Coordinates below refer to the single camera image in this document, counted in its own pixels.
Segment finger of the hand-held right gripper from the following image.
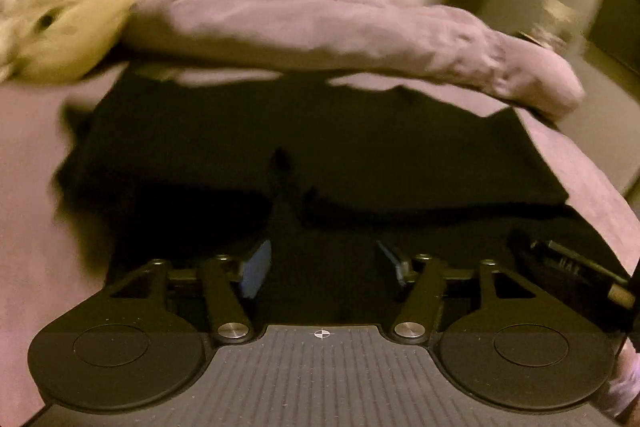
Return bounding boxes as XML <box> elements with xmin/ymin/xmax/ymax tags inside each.
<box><xmin>529</xmin><ymin>237</ymin><xmax>633</xmax><ymax>309</ymax></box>

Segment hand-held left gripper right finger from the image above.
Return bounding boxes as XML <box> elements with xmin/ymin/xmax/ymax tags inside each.
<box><xmin>376</xmin><ymin>240</ymin><xmax>547</xmax><ymax>346</ymax></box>

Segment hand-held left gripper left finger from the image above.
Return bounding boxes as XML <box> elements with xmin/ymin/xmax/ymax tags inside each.
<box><xmin>106</xmin><ymin>239</ymin><xmax>274</xmax><ymax>344</ymax></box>

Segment black knit garment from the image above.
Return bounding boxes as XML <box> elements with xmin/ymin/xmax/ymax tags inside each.
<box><xmin>52</xmin><ymin>66</ymin><xmax>632</xmax><ymax>325</ymax></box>

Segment pale ornaments on shelf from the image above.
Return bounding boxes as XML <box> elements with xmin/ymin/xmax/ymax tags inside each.
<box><xmin>520</xmin><ymin>0</ymin><xmax>579</xmax><ymax>54</ymax></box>

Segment dark flat screen television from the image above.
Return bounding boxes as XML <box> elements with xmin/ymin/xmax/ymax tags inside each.
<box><xmin>584</xmin><ymin>0</ymin><xmax>640</xmax><ymax>74</ymax></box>

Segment purple bed sheet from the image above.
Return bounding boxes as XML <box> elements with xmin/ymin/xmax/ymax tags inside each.
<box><xmin>0</xmin><ymin>62</ymin><xmax>640</xmax><ymax>427</ymax></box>

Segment purple duvet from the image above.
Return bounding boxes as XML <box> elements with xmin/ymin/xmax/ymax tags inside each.
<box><xmin>0</xmin><ymin>0</ymin><xmax>587</xmax><ymax>122</ymax></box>

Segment yellow round plush toy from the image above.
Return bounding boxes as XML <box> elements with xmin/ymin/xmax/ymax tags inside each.
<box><xmin>0</xmin><ymin>0</ymin><xmax>146</xmax><ymax>84</ymax></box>

